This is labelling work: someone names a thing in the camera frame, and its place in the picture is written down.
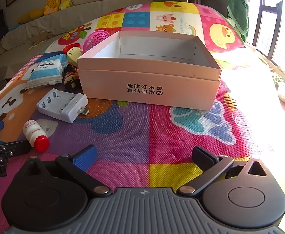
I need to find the white battery charger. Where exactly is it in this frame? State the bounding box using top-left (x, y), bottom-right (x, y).
top-left (37, 88), bottom-right (90, 124)

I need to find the colourful cartoon play mat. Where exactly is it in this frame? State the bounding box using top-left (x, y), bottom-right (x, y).
top-left (0, 1), bottom-right (285, 234)

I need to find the pink plastic basket scoop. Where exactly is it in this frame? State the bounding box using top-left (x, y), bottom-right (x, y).
top-left (83, 30), bottom-right (110, 53)

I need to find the blue white wet wipes pack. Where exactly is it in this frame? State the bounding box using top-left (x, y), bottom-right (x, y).
top-left (25, 59), bottom-right (63, 89)

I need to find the yellow plush toy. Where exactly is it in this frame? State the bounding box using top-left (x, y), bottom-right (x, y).
top-left (43, 0), bottom-right (66, 16)

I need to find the green towel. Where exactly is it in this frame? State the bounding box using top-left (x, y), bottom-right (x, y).
top-left (227, 0), bottom-right (249, 43)

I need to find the yellow cat face toy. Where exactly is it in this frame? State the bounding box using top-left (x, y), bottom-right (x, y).
top-left (63, 43), bottom-right (83, 66)

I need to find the small white red-capped bottle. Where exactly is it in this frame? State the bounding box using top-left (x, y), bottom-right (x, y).
top-left (23, 120), bottom-right (50, 153)

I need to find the pink cardboard box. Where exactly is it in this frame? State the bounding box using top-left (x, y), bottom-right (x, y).
top-left (77, 31), bottom-right (221, 110)

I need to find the yellow cushion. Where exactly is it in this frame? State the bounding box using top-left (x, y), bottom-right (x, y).
top-left (16, 9), bottom-right (44, 24)

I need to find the beige sofa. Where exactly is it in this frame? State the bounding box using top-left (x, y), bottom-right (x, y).
top-left (0, 0), bottom-right (153, 81)

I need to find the mickey wind-up toy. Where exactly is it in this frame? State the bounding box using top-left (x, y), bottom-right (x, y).
top-left (63, 65), bottom-right (81, 91)

